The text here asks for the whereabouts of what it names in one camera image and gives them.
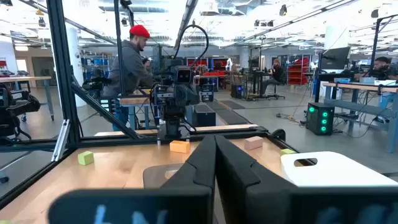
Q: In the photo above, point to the person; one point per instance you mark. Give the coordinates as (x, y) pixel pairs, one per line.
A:
(130, 71)
(275, 74)
(382, 67)

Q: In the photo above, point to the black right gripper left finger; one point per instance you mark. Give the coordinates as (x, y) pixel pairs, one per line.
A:
(199, 168)

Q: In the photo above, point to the black office chair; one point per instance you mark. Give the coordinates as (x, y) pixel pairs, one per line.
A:
(275, 93)

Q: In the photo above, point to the white plastic bin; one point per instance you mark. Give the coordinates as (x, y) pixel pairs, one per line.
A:
(342, 171)

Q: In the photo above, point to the blue storage shelf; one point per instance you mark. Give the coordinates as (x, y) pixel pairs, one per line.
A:
(96, 62)

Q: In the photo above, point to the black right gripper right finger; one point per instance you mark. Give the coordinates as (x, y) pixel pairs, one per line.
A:
(236, 180)

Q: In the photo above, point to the red storage rack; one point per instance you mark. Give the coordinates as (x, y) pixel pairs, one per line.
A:
(298, 73)

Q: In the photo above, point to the black monitor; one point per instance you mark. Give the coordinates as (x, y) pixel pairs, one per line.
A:
(335, 59)

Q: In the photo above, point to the black box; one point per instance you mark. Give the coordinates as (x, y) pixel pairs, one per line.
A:
(205, 118)

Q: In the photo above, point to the computer tower with green lights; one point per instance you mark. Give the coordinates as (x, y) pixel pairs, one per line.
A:
(320, 118)

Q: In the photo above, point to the natural wood block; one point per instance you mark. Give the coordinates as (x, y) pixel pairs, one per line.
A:
(253, 143)

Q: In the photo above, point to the wooden workbench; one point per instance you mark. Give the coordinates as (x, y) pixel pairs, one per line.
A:
(357, 87)
(25, 79)
(133, 101)

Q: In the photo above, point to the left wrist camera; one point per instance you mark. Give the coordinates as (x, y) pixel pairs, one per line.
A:
(183, 74)

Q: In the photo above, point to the long orange wooden block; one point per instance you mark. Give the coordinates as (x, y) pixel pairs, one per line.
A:
(179, 147)

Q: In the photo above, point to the black floor mat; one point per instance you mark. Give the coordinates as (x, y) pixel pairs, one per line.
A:
(232, 104)
(231, 117)

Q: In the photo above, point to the silver frame bracket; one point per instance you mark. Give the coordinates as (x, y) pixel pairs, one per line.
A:
(60, 141)

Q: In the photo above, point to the green wooden cube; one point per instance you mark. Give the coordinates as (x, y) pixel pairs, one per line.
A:
(85, 158)

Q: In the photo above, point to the computer tower with blue light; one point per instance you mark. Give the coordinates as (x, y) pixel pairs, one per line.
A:
(237, 92)

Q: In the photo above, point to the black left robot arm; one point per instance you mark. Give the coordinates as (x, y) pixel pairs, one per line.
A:
(172, 121)

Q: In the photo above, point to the small green wooden block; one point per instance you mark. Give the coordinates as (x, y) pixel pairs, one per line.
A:
(286, 152)

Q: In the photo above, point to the black background robot arm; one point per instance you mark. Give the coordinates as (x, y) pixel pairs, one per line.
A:
(18, 105)

